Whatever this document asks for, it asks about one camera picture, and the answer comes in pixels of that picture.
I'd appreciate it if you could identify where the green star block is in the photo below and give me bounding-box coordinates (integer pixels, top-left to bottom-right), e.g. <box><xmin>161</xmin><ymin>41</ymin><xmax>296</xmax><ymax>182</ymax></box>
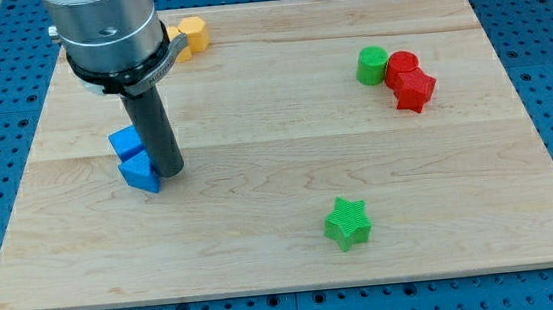
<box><xmin>323</xmin><ymin>197</ymin><xmax>372</xmax><ymax>252</ymax></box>

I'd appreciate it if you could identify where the yellow hexagon block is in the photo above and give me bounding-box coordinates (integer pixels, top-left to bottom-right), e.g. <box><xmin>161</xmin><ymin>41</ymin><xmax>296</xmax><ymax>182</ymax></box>
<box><xmin>178</xmin><ymin>15</ymin><xmax>210</xmax><ymax>53</ymax></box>

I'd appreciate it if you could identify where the green cylinder block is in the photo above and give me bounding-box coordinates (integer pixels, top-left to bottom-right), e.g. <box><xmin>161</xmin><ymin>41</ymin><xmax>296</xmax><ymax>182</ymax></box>
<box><xmin>356</xmin><ymin>46</ymin><xmax>389</xmax><ymax>86</ymax></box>

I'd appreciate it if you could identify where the red star block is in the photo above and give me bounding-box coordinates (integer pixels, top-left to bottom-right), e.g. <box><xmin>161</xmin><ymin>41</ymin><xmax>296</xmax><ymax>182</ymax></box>
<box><xmin>394</xmin><ymin>67</ymin><xmax>437</xmax><ymax>113</ymax></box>

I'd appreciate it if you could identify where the wooden board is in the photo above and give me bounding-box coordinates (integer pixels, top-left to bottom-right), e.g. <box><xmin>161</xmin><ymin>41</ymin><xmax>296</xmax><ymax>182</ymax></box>
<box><xmin>0</xmin><ymin>0</ymin><xmax>553</xmax><ymax>310</ymax></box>

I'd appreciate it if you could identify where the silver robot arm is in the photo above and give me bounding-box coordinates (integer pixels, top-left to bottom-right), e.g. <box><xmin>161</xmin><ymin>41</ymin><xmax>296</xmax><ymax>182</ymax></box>
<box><xmin>41</xmin><ymin>0</ymin><xmax>189</xmax><ymax>96</ymax></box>

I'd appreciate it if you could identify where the blue triangle block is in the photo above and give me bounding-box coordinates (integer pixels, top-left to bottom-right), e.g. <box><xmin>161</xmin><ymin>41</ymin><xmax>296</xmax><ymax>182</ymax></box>
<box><xmin>118</xmin><ymin>151</ymin><xmax>161</xmax><ymax>194</ymax></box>

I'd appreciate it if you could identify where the yellow block behind arm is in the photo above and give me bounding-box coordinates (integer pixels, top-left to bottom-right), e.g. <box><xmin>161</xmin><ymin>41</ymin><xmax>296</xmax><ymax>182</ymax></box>
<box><xmin>167</xmin><ymin>26</ymin><xmax>193</xmax><ymax>63</ymax></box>

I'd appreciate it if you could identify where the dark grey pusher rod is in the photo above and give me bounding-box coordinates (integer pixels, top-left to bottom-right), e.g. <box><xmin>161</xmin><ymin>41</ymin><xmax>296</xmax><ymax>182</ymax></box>
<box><xmin>121</xmin><ymin>87</ymin><xmax>184</xmax><ymax>178</ymax></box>

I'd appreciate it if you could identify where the blue cube block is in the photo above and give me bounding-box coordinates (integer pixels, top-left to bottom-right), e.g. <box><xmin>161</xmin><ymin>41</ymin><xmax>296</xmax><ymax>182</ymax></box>
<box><xmin>108</xmin><ymin>125</ymin><xmax>144</xmax><ymax>161</ymax></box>

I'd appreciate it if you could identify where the red cylinder block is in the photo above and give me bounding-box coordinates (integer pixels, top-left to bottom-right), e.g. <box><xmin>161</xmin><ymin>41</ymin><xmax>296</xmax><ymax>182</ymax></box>
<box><xmin>384</xmin><ymin>50</ymin><xmax>419</xmax><ymax>91</ymax></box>

